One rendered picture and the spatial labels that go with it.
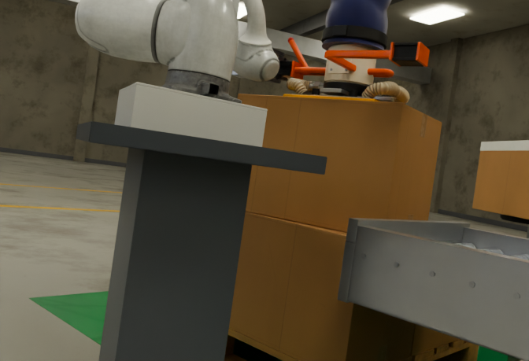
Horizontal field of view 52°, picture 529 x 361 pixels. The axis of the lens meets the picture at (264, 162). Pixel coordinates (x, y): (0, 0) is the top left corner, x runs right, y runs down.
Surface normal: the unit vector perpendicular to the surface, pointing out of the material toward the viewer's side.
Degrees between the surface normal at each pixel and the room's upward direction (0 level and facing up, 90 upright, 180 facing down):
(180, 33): 91
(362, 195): 90
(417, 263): 90
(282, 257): 90
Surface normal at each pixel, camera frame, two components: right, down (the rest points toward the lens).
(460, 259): -0.68, -0.10
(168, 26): -0.13, 0.00
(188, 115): 0.37, 0.05
